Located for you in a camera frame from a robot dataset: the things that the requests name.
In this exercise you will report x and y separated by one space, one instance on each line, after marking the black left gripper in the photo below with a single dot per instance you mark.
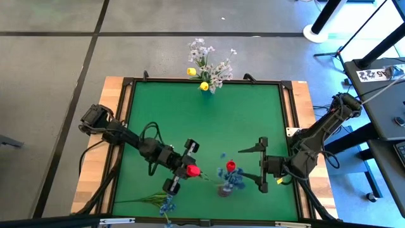
175 161

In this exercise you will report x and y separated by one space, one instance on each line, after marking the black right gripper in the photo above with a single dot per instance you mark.
276 166

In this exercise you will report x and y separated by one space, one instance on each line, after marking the red artificial tulip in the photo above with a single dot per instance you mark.
193 171
231 165

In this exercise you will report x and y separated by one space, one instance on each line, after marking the blue artificial flower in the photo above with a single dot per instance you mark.
234 180
167 207

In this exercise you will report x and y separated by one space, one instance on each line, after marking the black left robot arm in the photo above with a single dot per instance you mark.
123 134

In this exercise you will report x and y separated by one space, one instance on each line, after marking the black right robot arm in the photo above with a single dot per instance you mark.
322 126

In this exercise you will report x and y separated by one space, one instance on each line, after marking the purple ribbed glass vase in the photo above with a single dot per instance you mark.
224 192

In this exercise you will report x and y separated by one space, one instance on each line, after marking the teal glass vase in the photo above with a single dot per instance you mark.
207 93

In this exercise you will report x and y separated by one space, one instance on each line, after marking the green table mat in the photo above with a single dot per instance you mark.
228 126

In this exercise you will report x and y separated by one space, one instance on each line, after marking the white metal plate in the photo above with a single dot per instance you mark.
291 131

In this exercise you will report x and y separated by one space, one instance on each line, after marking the black clamp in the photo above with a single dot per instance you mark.
250 77
146 76

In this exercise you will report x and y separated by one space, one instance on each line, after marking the black caster wheel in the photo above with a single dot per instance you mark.
371 197

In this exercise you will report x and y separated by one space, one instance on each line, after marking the black desk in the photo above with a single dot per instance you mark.
389 171
379 104

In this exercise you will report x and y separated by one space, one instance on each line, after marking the floor stand with round base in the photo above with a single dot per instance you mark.
313 36

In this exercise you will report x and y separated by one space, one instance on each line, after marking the thin black tripod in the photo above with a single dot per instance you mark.
340 50

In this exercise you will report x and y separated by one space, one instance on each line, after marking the white paper label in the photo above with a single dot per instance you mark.
368 75

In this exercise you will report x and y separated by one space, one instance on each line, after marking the black keyboard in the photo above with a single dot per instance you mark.
401 153

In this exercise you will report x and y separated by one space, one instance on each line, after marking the black computer mouse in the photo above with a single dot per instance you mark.
400 121

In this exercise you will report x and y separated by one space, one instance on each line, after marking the grey metal foot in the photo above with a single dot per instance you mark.
11 142

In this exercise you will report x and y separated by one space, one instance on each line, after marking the silver metal bracket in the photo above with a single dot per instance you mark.
117 221
292 225

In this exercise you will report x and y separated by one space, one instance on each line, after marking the black table frame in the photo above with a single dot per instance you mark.
286 85

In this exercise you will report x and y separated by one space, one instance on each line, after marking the black slanted post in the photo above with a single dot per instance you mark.
383 46

